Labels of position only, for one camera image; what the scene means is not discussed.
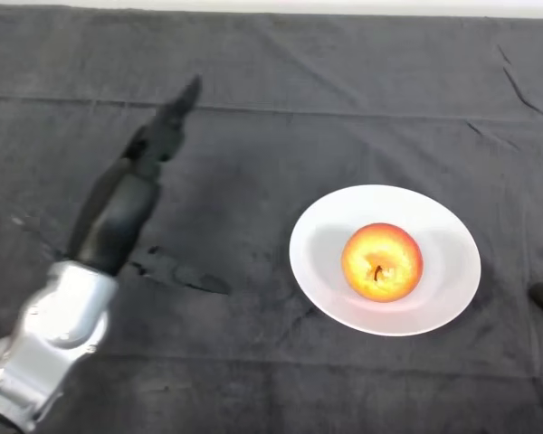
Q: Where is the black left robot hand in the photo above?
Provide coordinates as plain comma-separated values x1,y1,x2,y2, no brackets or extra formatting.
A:
66,74,232,295

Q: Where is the white round plate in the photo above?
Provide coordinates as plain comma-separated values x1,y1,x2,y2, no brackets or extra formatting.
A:
289,183,482,337

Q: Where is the dark grey table cloth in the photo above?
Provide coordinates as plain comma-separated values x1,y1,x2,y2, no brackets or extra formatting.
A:
0,5,543,434

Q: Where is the red yellow apple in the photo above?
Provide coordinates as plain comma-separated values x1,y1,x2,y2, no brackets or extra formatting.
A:
340,222,424,303

